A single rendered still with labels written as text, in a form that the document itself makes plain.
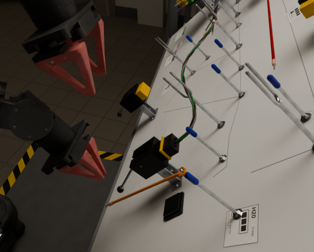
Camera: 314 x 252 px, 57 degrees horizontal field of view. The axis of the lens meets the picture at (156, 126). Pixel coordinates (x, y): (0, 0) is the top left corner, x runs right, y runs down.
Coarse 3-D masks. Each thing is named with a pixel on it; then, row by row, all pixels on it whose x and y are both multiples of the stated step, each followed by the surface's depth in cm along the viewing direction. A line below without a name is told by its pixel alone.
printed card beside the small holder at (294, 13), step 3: (297, 6) 59; (294, 9) 59; (297, 9) 58; (288, 12) 60; (291, 12) 59; (294, 12) 58; (297, 12) 57; (300, 12) 57; (288, 15) 59; (291, 15) 58; (294, 15) 58; (297, 15) 57; (300, 15) 56; (288, 18) 59; (291, 18) 58; (294, 18) 57; (291, 21) 57
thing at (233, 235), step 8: (240, 208) 38; (248, 208) 37; (256, 208) 36; (232, 216) 38; (248, 216) 36; (256, 216) 35; (232, 224) 37; (240, 224) 36; (248, 224) 35; (256, 224) 34; (232, 232) 36; (240, 232) 35; (248, 232) 34; (256, 232) 34; (224, 240) 36; (232, 240) 35; (240, 240) 34; (248, 240) 34; (256, 240) 33
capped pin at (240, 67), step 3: (216, 39) 58; (216, 42) 58; (219, 42) 58; (219, 45) 58; (222, 45) 58; (222, 48) 58; (225, 51) 59; (228, 54) 59; (231, 57) 59; (234, 60) 60; (237, 63) 60; (240, 66) 60; (243, 66) 60; (240, 69) 61
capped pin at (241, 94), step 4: (212, 64) 51; (216, 68) 51; (220, 72) 52; (224, 76) 52; (228, 80) 52; (232, 84) 53; (236, 88) 53; (240, 92) 54; (244, 92) 54; (240, 96) 54
